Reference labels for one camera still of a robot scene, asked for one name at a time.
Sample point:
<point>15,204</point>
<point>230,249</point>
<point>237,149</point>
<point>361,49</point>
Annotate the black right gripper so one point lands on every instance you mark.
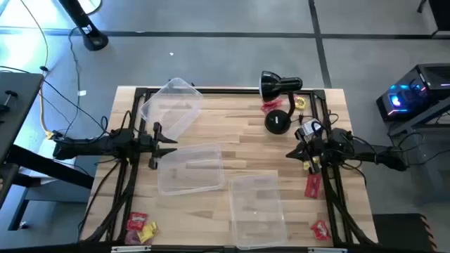
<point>318,151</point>

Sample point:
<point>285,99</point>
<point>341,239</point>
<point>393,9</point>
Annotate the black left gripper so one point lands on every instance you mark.
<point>146,144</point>

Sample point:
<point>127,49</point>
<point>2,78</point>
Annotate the small yellow candy pack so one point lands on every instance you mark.
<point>306,165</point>
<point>300,102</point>

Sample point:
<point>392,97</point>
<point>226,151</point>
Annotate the long red candy bar pack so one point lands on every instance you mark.
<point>312,186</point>

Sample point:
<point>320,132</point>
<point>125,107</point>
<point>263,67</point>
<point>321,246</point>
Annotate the clear plastic container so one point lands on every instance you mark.
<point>191,168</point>
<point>175,105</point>
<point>256,211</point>

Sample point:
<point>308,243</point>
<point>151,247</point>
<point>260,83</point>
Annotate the red twisted candy wrapper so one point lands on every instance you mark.
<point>271,106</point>

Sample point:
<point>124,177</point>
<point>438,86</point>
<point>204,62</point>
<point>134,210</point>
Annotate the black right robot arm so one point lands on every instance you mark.
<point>369,152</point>

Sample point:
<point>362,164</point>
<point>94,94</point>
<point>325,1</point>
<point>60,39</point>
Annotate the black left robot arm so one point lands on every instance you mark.
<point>88,145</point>

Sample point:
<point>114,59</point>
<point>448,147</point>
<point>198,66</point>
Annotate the black adapter with white label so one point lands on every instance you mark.
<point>309,128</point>

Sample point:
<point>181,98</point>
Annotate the black desk lamp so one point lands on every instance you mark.
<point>277,84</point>

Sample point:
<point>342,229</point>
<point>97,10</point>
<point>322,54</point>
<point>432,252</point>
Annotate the small white floor tag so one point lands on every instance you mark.
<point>81,93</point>

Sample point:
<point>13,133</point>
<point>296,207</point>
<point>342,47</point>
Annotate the white printed paper box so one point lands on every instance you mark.
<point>47,147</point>

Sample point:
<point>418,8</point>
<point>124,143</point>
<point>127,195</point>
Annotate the black computer with coloured lights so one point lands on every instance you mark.
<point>404,95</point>

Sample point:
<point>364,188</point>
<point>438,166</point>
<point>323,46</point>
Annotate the black mat with striped edge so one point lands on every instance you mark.
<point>397,232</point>

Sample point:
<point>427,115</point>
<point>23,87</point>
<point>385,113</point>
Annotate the black floor stand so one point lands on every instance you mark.
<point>93,38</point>

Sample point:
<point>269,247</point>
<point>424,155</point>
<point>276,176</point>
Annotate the grey metal side table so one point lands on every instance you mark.
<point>432,116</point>

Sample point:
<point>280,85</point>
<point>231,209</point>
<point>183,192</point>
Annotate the black side desk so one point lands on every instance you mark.
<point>17,105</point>

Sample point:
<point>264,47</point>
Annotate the black clamp knob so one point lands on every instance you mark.
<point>8,95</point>

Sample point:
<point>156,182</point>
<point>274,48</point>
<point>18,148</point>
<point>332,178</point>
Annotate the black furniture piece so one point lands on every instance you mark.
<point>443,14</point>

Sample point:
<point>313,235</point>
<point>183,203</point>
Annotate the black metal table frame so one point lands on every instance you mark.
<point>232,90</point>

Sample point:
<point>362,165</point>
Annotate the silver metal bracket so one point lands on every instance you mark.
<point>130,249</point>
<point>327,250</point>

